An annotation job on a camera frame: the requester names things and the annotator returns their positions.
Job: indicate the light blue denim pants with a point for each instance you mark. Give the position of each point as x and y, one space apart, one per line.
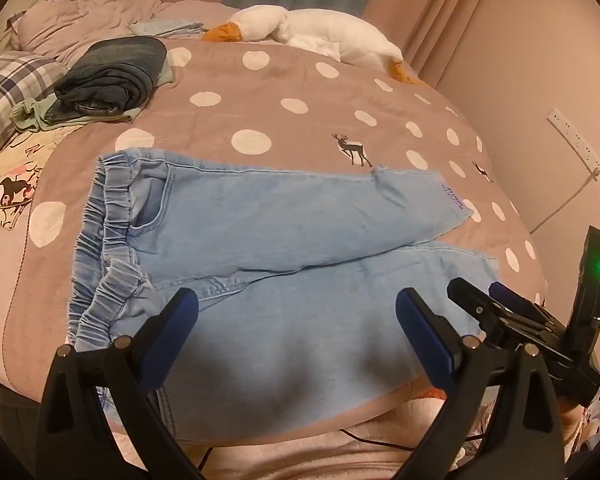
280 220

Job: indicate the pink bed sheet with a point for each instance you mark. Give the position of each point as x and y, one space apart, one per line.
0 285

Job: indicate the white goose plush toy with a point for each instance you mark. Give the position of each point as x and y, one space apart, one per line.
330 30

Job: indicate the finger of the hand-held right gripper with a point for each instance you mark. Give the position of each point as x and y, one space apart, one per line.
467 297
505 294

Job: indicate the cream cartoon printed cloth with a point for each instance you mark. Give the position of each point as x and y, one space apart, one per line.
10 180

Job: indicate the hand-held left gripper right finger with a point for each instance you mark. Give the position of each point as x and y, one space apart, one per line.
425 330

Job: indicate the white power strip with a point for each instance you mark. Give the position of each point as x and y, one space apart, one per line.
575 140

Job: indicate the dark folded jeans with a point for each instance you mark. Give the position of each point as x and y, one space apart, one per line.
110 70

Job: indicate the pale green garment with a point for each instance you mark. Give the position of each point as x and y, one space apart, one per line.
27 112

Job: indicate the dark chair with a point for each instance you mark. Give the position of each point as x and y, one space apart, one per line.
5 420

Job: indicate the light blue folded cloth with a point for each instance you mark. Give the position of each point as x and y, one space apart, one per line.
165 26

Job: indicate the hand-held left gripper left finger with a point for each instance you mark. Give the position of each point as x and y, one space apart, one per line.
180 315

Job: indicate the plaid pillow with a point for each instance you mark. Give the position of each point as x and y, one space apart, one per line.
10 80

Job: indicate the brown polka dot blanket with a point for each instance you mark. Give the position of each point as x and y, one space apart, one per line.
280 75

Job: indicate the pink quilt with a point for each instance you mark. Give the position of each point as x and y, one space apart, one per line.
80 20

